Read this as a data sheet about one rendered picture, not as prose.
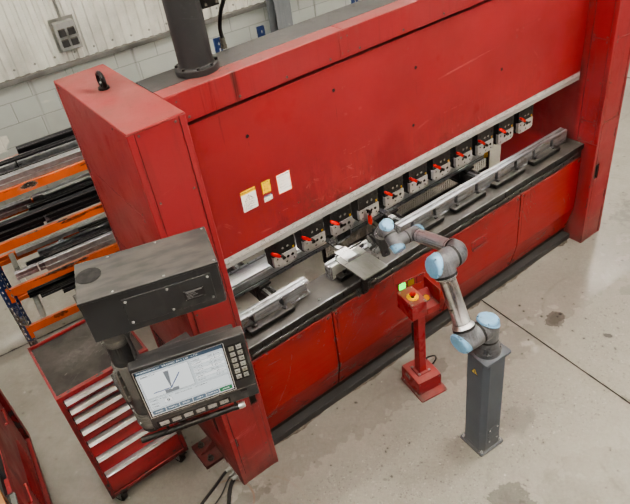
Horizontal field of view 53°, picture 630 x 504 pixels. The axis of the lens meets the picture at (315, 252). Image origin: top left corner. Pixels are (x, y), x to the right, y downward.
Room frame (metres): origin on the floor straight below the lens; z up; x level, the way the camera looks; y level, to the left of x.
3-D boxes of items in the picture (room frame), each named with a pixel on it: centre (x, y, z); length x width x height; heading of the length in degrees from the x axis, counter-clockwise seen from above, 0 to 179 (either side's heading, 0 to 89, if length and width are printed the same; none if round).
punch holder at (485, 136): (3.59, -1.18, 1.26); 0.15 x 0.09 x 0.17; 122
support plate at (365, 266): (2.85, -0.26, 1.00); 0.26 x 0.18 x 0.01; 32
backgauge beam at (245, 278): (3.44, -0.36, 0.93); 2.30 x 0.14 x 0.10; 122
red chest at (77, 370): (2.48, 1.28, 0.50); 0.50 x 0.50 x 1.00; 32
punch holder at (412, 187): (3.27, -0.67, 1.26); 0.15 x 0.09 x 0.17; 122
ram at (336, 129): (3.32, -0.73, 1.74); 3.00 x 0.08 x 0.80; 122
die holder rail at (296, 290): (2.68, 0.29, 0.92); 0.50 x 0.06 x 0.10; 122
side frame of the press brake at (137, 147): (2.61, 0.74, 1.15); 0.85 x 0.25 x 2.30; 32
